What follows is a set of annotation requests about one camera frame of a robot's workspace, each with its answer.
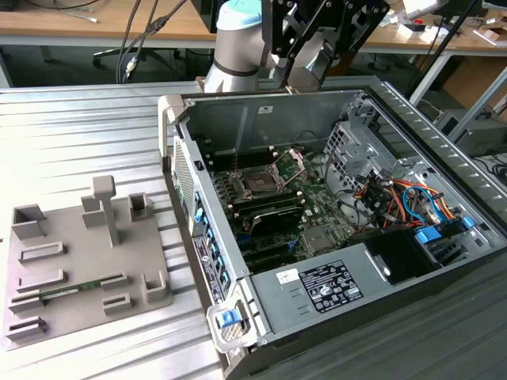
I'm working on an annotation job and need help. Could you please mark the orange wire bundle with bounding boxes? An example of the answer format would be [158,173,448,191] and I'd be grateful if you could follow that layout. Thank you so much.
[354,177,457,222]

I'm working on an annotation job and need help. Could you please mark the black slanted stand pole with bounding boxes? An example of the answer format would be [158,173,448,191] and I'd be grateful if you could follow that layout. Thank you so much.
[406,0,477,97]

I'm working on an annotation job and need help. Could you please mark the grey parts rack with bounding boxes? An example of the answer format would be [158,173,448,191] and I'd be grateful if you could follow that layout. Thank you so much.
[2,176,176,352]

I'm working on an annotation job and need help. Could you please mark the blue disk carrier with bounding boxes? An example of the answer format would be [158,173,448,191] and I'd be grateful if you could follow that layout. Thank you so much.
[414,225,441,247]

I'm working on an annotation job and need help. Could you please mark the blue case latch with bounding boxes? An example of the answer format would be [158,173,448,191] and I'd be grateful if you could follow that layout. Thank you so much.
[219,310,242,329]

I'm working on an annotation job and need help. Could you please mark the green RAM stick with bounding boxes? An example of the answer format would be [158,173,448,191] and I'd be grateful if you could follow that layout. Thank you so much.
[38,278,103,297]

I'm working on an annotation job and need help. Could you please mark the perforated metal drive cage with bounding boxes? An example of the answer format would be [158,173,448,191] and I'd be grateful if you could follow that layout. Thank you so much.
[322,120,398,192]

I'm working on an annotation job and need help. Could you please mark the green motherboard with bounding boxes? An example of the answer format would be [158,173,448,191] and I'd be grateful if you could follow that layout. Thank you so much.
[209,146,356,275]

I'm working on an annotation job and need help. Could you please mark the black installed RAM sticks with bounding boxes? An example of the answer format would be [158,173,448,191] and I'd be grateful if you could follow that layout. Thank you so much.
[231,188,303,211]

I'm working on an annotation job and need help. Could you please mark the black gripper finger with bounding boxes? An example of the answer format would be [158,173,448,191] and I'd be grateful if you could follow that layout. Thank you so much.
[263,0,318,90]
[330,0,391,67]

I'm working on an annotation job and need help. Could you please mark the metal socket cover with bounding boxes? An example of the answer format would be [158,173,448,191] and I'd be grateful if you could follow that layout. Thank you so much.
[272,147,307,188]

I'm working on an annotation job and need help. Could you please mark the square chipset heatsink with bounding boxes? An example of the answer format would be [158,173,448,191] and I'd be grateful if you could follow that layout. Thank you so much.
[303,227,333,253]

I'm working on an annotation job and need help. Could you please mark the white box with red part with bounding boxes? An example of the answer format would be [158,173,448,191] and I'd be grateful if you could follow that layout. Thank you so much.
[397,22,437,43]

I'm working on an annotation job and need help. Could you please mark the blue wire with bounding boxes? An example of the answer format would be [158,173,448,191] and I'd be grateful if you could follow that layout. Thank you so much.
[402,184,441,227]

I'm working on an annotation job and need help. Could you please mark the grey computer beside table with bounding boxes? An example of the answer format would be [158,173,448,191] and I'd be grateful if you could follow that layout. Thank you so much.
[434,109,507,158]

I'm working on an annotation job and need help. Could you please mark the brown cardboard box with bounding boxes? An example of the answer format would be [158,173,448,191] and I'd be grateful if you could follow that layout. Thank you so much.
[442,57,507,112]

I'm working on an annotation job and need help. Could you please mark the long wooden desk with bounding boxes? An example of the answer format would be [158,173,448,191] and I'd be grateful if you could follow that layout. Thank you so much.
[0,0,507,56]

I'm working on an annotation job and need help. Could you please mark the open grey PC case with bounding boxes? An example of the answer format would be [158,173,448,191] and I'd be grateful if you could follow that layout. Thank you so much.
[157,74,507,380]

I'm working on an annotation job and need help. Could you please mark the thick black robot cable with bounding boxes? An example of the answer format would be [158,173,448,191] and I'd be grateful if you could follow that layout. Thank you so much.
[116,0,188,83]

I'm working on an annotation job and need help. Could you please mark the white desk frame leg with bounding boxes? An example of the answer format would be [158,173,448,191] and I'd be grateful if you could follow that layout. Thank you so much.
[409,51,453,105]

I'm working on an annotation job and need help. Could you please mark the grey power supply unit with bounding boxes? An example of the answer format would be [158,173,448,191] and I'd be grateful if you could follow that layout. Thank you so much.
[250,243,392,334]

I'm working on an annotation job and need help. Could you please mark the CPU socket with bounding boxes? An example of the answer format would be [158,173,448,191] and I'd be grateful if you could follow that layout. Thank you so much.
[236,165,287,198]

